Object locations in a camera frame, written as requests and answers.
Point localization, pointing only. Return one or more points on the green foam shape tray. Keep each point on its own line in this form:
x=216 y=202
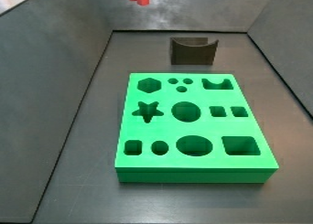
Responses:
x=189 y=132

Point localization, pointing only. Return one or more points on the black curved fixture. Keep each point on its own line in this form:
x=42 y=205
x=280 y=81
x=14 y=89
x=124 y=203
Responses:
x=193 y=50

